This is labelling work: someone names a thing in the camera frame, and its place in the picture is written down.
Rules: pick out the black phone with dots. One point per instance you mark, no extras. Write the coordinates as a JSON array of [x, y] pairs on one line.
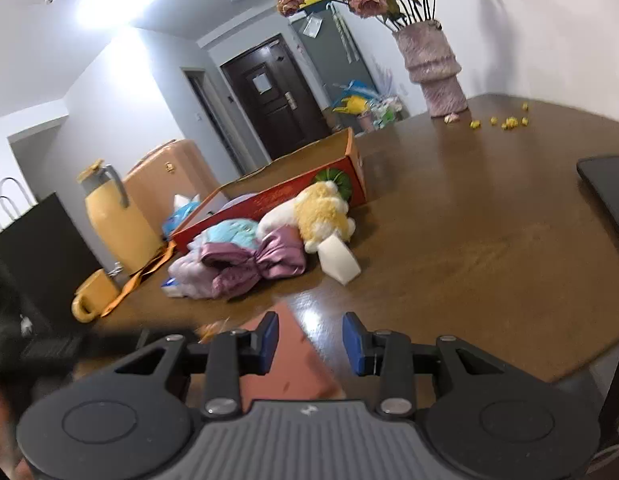
[[604, 185]]

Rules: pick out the grey ribbed vase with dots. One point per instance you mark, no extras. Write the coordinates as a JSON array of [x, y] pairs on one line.
[[434, 75]]

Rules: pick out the scattered yellow petals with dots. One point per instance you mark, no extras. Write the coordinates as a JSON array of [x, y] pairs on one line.
[[509, 121]]

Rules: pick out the yellow plush toy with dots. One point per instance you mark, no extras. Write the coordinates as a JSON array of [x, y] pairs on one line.
[[319, 215]]

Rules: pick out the dark entrance door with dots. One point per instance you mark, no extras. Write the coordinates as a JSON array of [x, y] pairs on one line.
[[269, 110]]

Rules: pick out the red cardboard box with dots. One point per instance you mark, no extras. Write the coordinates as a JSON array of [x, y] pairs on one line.
[[289, 195]]

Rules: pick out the black paper bag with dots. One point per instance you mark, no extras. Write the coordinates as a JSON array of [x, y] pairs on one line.
[[39, 250]]

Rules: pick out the yellow box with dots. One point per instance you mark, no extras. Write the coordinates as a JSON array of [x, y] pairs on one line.
[[314, 2]]

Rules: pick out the white sponge block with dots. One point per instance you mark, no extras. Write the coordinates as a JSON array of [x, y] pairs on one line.
[[339, 262]]

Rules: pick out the blue tissue pack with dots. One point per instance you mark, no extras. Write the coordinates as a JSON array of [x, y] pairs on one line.
[[182, 215]]

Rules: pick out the grey refrigerator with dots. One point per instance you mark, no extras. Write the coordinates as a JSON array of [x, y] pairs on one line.
[[334, 60]]

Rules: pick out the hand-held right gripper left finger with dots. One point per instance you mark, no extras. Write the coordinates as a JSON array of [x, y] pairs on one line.
[[269, 342]]

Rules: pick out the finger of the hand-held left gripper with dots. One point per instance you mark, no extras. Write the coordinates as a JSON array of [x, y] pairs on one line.
[[112, 342]]

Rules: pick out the lavender quilted cloth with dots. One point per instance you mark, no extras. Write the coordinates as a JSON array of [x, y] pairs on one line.
[[189, 270]]

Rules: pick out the peach suitcase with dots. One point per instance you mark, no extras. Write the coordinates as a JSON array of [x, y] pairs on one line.
[[164, 180]]

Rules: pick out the blue plush toy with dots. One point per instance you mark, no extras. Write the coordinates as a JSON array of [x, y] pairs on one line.
[[229, 232]]

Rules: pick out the pile of colourful clutter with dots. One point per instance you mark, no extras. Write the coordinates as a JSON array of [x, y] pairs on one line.
[[384, 107]]

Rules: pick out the reddish brown card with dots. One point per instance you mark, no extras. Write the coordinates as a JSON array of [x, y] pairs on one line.
[[302, 355]]

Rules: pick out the purple satin bow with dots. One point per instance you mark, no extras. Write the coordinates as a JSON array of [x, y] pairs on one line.
[[279, 260]]

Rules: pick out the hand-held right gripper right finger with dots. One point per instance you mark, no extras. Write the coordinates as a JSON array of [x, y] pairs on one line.
[[352, 345]]

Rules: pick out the yellow thermos jug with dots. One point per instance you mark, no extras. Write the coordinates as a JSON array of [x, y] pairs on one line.
[[119, 220]]

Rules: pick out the yellow mug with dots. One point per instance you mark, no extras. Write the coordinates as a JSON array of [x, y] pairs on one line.
[[97, 290]]

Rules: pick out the orange ribbon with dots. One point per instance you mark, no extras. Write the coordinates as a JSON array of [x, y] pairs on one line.
[[134, 280]]

